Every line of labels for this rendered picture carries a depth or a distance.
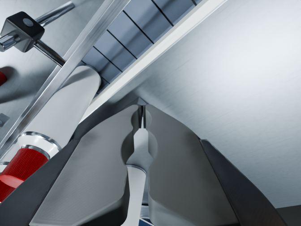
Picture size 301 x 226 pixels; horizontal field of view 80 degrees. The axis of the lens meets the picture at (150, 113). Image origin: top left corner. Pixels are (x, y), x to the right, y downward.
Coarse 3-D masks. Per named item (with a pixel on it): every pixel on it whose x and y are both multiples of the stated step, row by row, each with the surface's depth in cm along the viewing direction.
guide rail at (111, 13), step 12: (120, 0) 17; (108, 12) 18; (120, 12) 18; (96, 24) 19; (108, 24) 19; (96, 36) 20; (84, 48) 21; (72, 60) 22; (60, 72) 24; (60, 84) 25; (48, 96) 27; (36, 108) 29; (24, 120) 32; (12, 132) 35; (0, 156) 42
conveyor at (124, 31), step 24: (144, 0) 24; (168, 0) 24; (192, 0) 24; (120, 24) 26; (144, 24) 26; (168, 24) 26; (96, 48) 30; (120, 48) 29; (144, 48) 28; (120, 72) 32
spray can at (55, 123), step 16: (80, 80) 28; (96, 80) 31; (64, 96) 25; (80, 96) 27; (48, 112) 23; (64, 112) 24; (80, 112) 26; (32, 128) 21; (48, 128) 21; (64, 128) 23; (32, 144) 20; (48, 144) 21; (64, 144) 23; (16, 160) 19; (32, 160) 19; (0, 176) 18; (16, 176) 18
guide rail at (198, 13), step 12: (204, 0) 21; (216, 0) 20; (192, 12) 22; (204, 12) 21; (180, 24) 22; (192, 24) 22; (168, 36) 23; (180, 36) 23; (156, 48) 25; (144, 60) 26; (132, 72) 28; (120, 84) 29; (96, 96) 34; (108, 96) 32
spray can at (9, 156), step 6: (18, 144) 29; (12, 150) 28; (6, 156) 28; (12, 156) 27; (0, 162) 27; (6, 162) 27; (0, 168) 27; (0, 180) 26; (0, 186) 25; (6, 186) 25; (0, 192) 25; (6, 192) 25; (0, 198) 24
